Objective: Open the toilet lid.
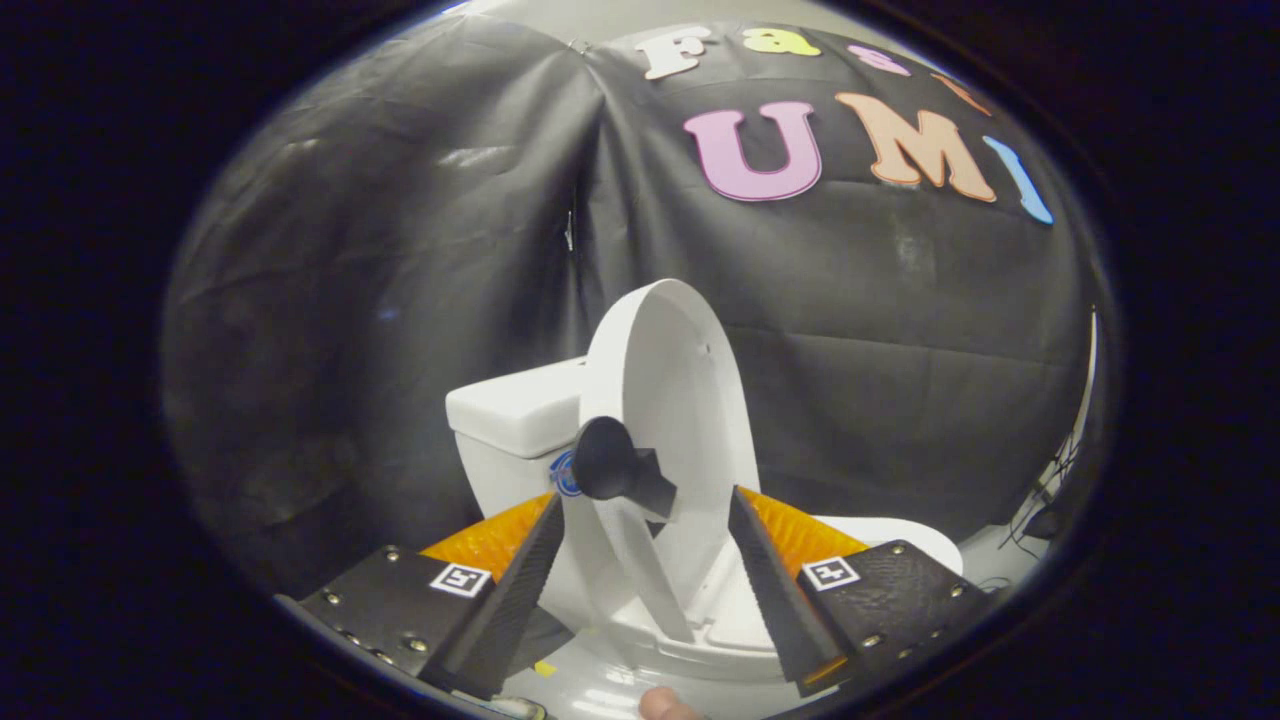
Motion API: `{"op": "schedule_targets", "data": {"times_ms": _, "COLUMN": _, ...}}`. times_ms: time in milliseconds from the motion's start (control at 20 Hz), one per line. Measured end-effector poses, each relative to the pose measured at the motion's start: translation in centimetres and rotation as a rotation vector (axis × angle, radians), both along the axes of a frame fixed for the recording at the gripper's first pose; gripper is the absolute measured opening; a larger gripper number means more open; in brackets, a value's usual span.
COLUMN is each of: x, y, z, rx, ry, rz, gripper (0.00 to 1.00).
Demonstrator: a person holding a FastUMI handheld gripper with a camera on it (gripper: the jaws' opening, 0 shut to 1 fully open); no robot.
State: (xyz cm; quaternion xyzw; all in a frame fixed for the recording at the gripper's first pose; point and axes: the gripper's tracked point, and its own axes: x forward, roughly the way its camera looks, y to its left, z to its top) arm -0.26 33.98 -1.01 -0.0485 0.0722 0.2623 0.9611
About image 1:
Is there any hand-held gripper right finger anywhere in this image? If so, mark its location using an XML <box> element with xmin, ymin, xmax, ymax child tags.
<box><xmin>728</xmin><ymin>486</ymin><xmax>991</xmax><ymax>698</ymax></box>

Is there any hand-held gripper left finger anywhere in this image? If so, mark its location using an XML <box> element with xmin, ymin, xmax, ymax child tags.
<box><xmin>275</xmin><ymin>492</ymin><xmax>566</xmax><ymax>701</ymax></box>

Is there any white toilet lid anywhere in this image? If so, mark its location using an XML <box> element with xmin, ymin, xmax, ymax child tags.
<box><xmin>578</xmin><ymin>279</ymin><xmax>763</xmax><ymax>646</ymax></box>

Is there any bundle of floor cables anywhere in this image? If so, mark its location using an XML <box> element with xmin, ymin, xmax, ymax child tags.
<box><xmin>1000</xmin><ymin>430</ymin><xmax>1088</xmax><ymax>548</ymax></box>

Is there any black backdrop cloth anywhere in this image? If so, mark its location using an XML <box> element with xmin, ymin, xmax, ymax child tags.
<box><xmin>160</xmin><ymin>15</ymin><xmax>601</xmax><ymax>598</ymax></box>
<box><xmin>575</xmin><ymin>20</ymin><xmax>1099</xmax><ymax>541</ymax></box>

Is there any black lid pull tab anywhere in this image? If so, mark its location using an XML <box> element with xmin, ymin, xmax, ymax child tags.
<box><xmin>572</xmin><ymin>416</ymin><xmax>678</xmax><ymax>521</ymax></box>

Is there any white toilet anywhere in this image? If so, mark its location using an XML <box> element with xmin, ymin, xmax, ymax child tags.
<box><xmin>445</xmin><ymin>355</ymin><xmax>964</xmax><ymax>686</ymax></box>

